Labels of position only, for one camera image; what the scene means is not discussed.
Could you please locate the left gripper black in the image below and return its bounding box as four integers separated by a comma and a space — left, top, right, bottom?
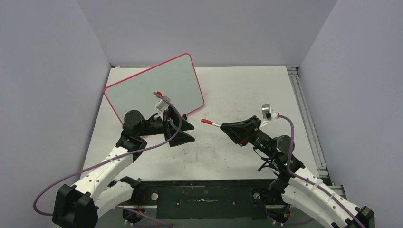
138, 106, 194, 146

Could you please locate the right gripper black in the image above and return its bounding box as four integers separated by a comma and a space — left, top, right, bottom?
220, 115, 278, 160

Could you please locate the red marker cap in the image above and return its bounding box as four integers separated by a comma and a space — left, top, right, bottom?
201, 119, 213, 125

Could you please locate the pink framed whiteboard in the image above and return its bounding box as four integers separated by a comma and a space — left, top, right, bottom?
97, 53, 205, 128

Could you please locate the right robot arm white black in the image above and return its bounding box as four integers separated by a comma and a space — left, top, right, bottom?
217, 114, 375, 228

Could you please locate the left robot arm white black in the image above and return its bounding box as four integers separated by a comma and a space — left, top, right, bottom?
52, 106, 195, 228

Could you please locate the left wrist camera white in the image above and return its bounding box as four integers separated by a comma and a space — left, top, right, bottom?
155, 91, 169, 118

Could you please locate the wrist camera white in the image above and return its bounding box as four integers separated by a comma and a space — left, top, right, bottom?
155, 91, 169, 118
260, 104, 279, 128

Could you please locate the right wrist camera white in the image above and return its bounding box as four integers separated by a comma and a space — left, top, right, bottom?
260, 104, 279, 128

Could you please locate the aluminium side rail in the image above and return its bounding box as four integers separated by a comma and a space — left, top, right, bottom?
286, 67, 329, 178

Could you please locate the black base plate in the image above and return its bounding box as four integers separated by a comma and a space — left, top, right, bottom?
122, 179, 291, 221

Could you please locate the aluminium front rail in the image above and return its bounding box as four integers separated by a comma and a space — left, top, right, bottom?
64, 185, 349, 209

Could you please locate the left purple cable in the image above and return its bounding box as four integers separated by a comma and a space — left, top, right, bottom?
33, 92, 183, 228

